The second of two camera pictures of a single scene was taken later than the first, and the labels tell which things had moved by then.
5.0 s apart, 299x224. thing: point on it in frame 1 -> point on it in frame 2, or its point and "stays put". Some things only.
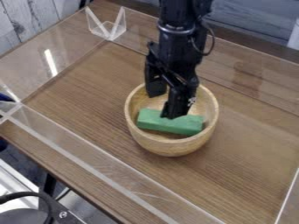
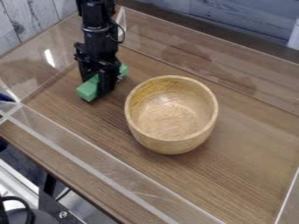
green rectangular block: (187, 124) -> (88, 89)
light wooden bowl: (164, 143) stays put
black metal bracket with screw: (61, 215) stays put
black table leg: (49, 184) stays put
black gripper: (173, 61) -> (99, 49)
